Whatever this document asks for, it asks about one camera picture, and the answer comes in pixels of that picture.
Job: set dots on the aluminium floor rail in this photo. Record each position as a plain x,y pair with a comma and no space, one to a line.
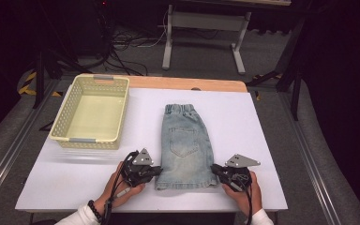
9,156
312,168

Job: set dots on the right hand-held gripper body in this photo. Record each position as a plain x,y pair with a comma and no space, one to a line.
239,161

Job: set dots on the wooden table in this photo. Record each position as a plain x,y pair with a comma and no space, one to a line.
168,82

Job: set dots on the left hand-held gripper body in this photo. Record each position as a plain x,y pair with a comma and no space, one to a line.
137,172

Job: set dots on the person's right hand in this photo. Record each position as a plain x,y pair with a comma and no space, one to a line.
256,197

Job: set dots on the pale yellow plastic basket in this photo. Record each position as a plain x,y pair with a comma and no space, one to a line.
93,115

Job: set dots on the white metal desk frame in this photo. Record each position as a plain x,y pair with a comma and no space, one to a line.
206,20

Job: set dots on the person's left hand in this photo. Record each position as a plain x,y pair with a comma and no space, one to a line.
104,198

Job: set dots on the black metal stand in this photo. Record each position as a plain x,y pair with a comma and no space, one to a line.
295,93
39,78

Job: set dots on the light blue denim shorts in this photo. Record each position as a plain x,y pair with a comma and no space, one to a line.
184,146

